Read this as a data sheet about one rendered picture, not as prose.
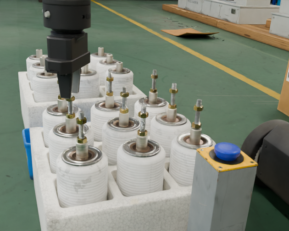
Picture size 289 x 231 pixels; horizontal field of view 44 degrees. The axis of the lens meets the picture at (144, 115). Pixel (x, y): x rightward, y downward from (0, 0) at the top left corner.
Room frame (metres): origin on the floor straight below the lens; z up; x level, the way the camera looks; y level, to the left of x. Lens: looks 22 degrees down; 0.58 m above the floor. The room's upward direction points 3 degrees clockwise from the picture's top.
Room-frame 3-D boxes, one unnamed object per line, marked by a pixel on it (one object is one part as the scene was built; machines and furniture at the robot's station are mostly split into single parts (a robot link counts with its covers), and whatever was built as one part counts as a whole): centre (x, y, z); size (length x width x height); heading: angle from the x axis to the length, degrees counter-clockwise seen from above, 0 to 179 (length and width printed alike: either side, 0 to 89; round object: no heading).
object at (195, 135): (0.67, -0.11, 0.26); 0.02 x 0.02 x 0.03
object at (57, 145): (0.69, 0.16, 0.16); 0.10 x 0.10 x 0.18
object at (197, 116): (0.67, -0.11, 0.31); 0.01 x 0.01 x 0.08
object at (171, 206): (0.74, 0.05, 0.09); 0.39 x 0.39 x 0.18; 22
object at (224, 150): (0.50, -0.13, 0.32); 0.04 x 0.04 x 0.02
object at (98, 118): (0.85, 0.09, 0.16); 0.10 x 0.10 x 0.18
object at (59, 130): (0.69, 0.16, 0.25); 0.08 x 0.08 x 0.01
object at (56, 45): (0.69, 0.16, 0.45); 0.13 x 0.10 x 0.12; 167
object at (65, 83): (0.67, 0.16, 0.36); 0.03 x 0.02 x 0.06; 77
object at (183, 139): (0.67, -0.11, 0.25); 0.08 x 0.08 x 0.01
